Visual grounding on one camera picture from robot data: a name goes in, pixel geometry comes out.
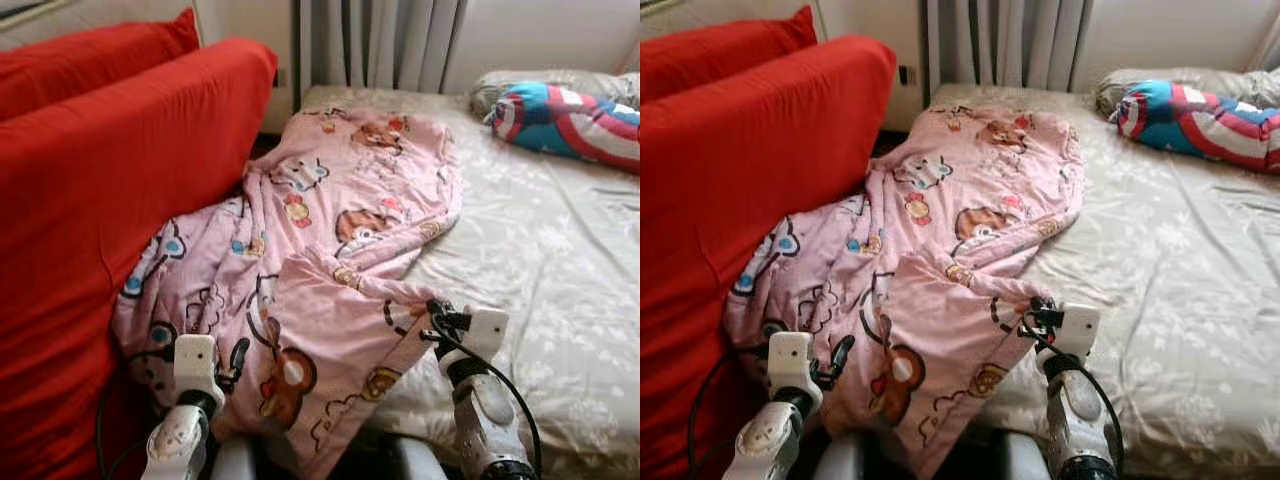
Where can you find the grey left robot leg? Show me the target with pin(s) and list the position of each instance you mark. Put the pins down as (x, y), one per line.
(838, 460)
(235, 462)

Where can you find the grey right robot leg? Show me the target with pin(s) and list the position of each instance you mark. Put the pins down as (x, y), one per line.
(1015, 460)
(420, 462)

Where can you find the pink cartoon bear blanket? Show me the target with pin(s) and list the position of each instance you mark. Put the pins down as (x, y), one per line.
(330, 250)
(950, 250)

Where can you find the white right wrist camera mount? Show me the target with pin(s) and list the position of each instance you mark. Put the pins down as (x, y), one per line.
(487, 332)
(1081, 328)

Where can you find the crumpled grey floral pillow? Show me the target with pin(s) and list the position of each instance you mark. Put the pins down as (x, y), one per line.
(1170, 80)
(540, 82)

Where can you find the bed with grey floral sheet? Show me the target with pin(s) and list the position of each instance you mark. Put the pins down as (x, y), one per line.
(1180, 260)
(560, 260)

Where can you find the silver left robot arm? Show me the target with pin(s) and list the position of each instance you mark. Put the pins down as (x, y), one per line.
(180, 440)
(770, 440)

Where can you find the red white blue shield bolster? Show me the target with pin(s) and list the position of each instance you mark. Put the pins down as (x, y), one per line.
(560, 125)
(1190, 125)

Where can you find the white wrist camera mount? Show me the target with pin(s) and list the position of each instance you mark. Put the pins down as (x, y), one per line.
(194, 360)
(487, 332)
(1081, 328)
(790, 358)

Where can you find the grey robot leg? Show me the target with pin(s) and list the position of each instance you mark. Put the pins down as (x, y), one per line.
(838, 460)
(235, 462)
(420, 462)
(1015, 460)

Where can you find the long red cushion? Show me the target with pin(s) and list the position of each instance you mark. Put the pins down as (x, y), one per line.
(730, 220)
(100, 220)
(720, 55)
(90, 65)

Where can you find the grey pleated curtain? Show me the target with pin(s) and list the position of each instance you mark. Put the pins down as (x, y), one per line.
(1010, 40)
(380, 40)

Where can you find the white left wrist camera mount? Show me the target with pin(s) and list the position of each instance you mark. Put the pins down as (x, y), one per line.
(194, 360)
(790, 358)

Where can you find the white quilted spare mattress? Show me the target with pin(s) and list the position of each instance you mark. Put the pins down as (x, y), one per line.
(720, 14)
(60, 20)

